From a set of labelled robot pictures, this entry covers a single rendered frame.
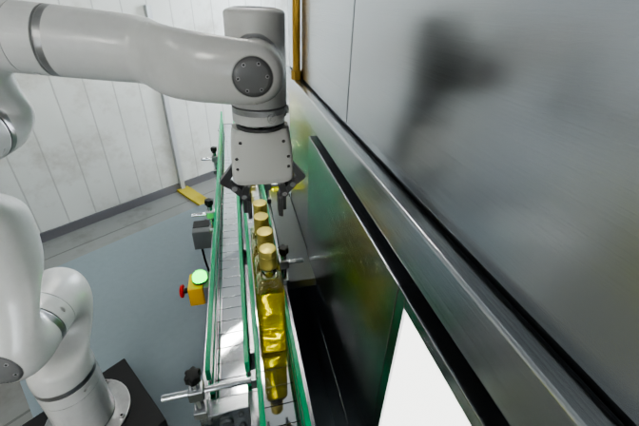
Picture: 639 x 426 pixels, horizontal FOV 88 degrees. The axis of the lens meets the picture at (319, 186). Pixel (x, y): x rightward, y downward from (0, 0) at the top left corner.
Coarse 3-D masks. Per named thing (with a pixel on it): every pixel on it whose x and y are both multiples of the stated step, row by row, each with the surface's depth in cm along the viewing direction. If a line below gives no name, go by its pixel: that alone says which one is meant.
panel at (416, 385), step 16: (400, 336) 37; (416, 336) 33; (400, 352) 38; (416, 352) 34; (400, 368) 38; (416, 368) 34; (432, 368) 31; (400, 384) 38; (416, 384) 34; (432, 384) 31; (400, 400) 39; (416, 400) 35; (432, 400) 32; (448, 400) 29; (384, 416) 44; (400, 416) 39; (416, 416) 35; (432, 416) 32; (448, 416) 29; (464, 416) 27
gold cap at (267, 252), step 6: (264, 246) 65; (270, 246) 65; (264, 252) 64; (270, 252) 64; (276, 252) 65; (264, 258) 64; (270, 258) 64; (276, 258) 66; (264, 264) 65; (270, 264) 65; (276, 264) 66; (264, 270) 66; (270, 270) 66
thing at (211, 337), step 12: (216, 180) 131; (216, 192) 122; (216, 204) 115; (216, 216) 109; (216, 228) 103; (216, 240) 99; (216, 252) 96; (216, 264) 93; (216, 276) 93; (216, 288) 89; (216, 300) 85; (216, 312) 82; (216, 324) 80; (216, 336) 78; (204, 372) 64
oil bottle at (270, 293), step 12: (276, 276) 68; (264, 288) 67; (276, 288) 67; (264, 300) 68; (276, 300) 68; (264, 312) 69; (276, 312) 70; (264, 324) 71; (276, 324) 72; (264, 336) 73; (276, 336) 74; (264, 348) 75; (276, 348) 76
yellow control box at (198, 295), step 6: (192, 282) 102; (192, 288) 100; (198, 288) 100; (204, 288) 100; (192, 294) 100; (198, 294) 101; (204, 294) 102; (192, 300) 102; (198, 300) 102; (204, 300) 103
